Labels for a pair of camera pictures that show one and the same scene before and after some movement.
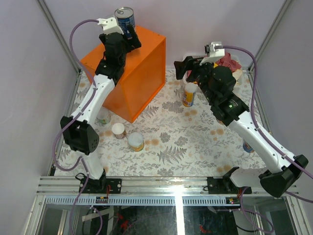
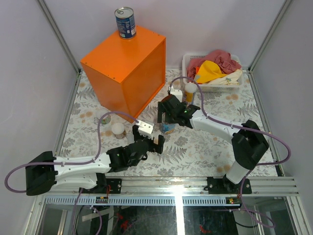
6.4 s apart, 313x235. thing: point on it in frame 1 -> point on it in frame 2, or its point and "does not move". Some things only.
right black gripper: [181, 66] -> [161, 109]
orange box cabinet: [144, 78] does not move
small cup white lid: [118, 129] does not move
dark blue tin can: [124, 17] does not move
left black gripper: [131, 43] -> [158, 148]
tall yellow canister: [189, 96] does not move
